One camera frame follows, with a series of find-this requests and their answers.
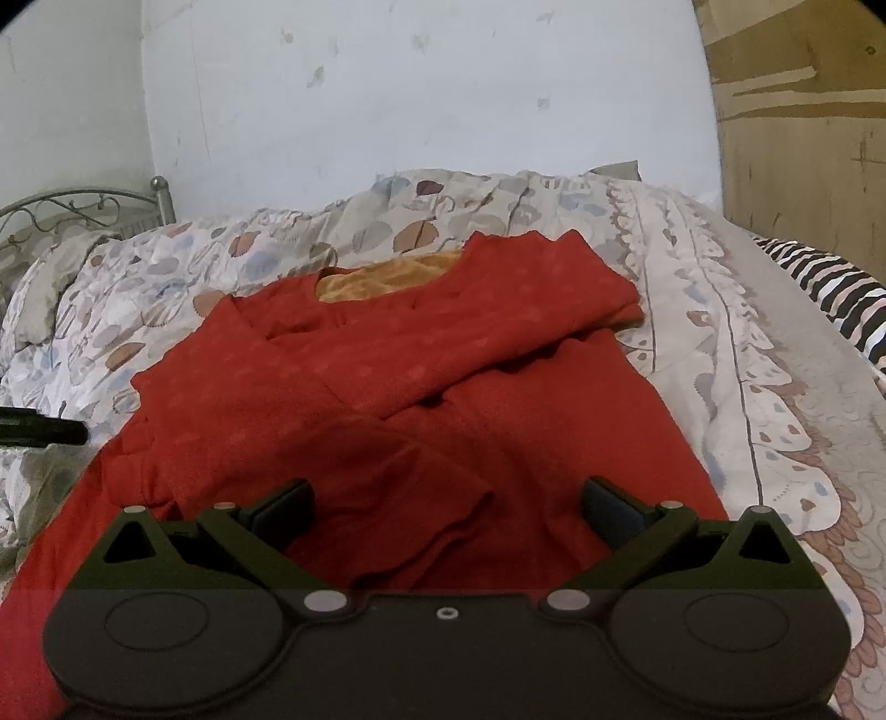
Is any grey metal bed headboard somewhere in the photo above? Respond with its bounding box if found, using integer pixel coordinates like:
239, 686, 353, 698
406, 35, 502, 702
2, 176, 177, 261

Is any black white striped bedsheet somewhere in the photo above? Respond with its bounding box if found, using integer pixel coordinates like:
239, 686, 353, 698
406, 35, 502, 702
755, 235, 886, 379

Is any patterned circle print duvet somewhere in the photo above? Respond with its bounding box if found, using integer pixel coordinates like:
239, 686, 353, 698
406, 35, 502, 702
2, 169, 884, 718

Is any patterned pillow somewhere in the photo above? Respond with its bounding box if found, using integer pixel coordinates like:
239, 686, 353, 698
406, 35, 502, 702
2, 231, 122, 351

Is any red long-sleeve top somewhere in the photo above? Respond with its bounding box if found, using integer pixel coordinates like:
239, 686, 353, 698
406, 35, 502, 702
2, 231, 725, 718

